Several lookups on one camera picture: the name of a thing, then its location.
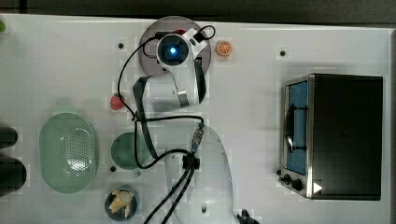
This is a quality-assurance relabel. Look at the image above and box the red toy strawberry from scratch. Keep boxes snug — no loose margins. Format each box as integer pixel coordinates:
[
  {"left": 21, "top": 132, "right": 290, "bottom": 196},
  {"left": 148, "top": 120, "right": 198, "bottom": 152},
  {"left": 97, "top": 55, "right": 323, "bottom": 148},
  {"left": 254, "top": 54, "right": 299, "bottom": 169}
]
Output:
[{"left": 110, "top": 93, "right": 124, "bottom": 110}]

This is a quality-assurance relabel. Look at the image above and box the orange slice toy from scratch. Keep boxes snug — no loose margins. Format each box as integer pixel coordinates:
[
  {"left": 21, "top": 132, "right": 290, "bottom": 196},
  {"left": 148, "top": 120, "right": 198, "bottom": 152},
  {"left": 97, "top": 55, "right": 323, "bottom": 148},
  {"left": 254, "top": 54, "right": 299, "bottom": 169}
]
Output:
[{"left": 216, "top": 41, "right": 233, "bottom": 57}]

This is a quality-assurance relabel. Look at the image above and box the red plush ketchup bottle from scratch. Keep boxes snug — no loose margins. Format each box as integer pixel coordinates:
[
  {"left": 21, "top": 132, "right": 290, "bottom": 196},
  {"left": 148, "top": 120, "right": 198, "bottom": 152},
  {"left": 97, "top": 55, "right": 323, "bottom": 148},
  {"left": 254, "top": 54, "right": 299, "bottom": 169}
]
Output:
[{"left": 173, "top": 30, "right": 186, "bottom": 35}]

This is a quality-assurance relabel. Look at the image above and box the black cylinder lower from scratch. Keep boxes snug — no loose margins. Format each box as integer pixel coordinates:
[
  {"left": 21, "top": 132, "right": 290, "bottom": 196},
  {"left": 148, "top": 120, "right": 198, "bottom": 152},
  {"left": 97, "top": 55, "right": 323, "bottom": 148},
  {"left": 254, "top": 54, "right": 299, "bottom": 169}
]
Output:
[{"left": 0, "top": 157, "right": 27, "bottom": 196}]

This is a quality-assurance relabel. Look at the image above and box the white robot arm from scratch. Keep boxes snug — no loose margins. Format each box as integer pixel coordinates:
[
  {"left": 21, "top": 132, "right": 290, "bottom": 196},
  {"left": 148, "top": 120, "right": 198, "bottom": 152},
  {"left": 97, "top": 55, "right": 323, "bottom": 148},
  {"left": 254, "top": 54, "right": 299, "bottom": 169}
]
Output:
[{"left": 133, "top": 29, "right": 239, "bottom": 224}]

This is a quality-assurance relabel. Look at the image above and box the green perforated oval basket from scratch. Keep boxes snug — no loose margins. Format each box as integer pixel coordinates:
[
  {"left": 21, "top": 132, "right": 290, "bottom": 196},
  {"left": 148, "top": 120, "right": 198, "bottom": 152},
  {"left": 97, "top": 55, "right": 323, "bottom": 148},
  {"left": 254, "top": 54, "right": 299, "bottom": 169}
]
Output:
[{"left": 39, "top": 113, "right": 98, "bottom": 193}]

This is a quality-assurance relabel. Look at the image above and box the black toaster oven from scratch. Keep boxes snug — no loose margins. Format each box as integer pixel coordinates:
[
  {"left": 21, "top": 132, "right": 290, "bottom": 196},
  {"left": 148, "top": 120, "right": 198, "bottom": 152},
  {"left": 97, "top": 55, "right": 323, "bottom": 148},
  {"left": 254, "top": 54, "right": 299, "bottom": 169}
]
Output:
[{"left": 277, "top": 74, "right": 383, "bottom": 201}]

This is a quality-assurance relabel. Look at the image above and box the black cylinder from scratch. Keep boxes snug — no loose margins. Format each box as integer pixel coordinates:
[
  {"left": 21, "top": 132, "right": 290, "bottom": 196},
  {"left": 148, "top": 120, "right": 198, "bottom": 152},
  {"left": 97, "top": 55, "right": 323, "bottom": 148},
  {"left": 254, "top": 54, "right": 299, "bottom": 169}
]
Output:
[
  {"left": 0, "top": 157, "right": 27, "bottom": 196},
  {"left": 0, "top": 127, "right": 18, "bottom": 148}
]

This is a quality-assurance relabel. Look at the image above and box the black cylinder upper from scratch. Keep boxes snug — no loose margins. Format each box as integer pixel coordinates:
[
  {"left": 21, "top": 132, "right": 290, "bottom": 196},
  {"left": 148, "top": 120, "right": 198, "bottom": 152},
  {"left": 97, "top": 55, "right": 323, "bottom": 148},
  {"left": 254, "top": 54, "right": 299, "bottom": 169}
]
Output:
[{"left": 0, "top": 127, "right": 18, "bottom": 148}]

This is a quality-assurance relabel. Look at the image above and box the blue bowl with chips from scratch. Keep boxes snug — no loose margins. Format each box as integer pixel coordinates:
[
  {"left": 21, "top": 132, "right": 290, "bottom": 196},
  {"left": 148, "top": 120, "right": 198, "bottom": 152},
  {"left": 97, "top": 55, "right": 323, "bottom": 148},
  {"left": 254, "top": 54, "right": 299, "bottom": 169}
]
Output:
[{"left": 105, "top": 189, "right": 137, "bottom": 221}]

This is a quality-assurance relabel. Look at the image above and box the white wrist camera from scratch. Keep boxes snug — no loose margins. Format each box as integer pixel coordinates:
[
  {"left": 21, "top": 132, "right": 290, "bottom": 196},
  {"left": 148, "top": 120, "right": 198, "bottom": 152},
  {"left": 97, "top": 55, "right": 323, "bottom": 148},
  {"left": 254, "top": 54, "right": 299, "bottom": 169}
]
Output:
[{"left": 182, "top": 28, "right": 207, "bottom": 54}]

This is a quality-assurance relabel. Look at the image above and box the grey round plate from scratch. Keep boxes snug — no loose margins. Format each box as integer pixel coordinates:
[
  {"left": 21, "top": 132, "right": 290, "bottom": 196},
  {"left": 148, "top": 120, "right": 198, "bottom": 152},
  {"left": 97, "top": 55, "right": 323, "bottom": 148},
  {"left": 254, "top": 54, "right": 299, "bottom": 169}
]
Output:
[{"left": 138, "top": 16, "right": 212, "bottom": 77}]

